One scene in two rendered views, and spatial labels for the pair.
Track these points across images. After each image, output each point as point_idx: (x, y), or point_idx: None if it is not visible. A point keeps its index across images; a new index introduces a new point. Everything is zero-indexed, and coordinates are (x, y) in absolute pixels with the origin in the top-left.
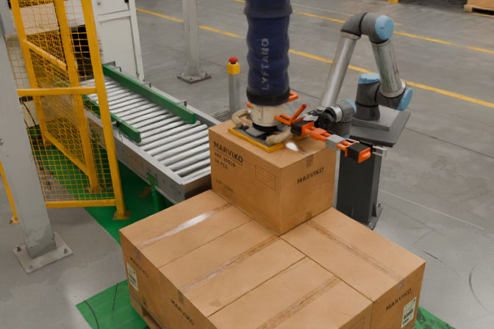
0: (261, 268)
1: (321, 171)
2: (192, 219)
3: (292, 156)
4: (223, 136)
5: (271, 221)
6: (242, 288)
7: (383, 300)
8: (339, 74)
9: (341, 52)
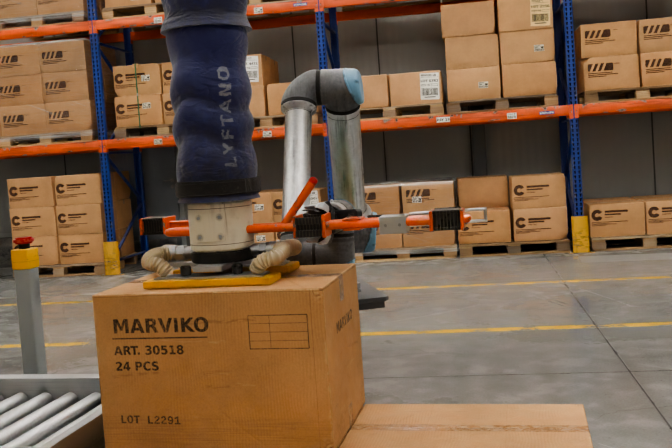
0: None
1: (351, 317)
2: None
3: (315, 280)
4: (144, 293)
5: (304, 432)
6: None
7: None
8: (306, 167)
9: (298, 132)
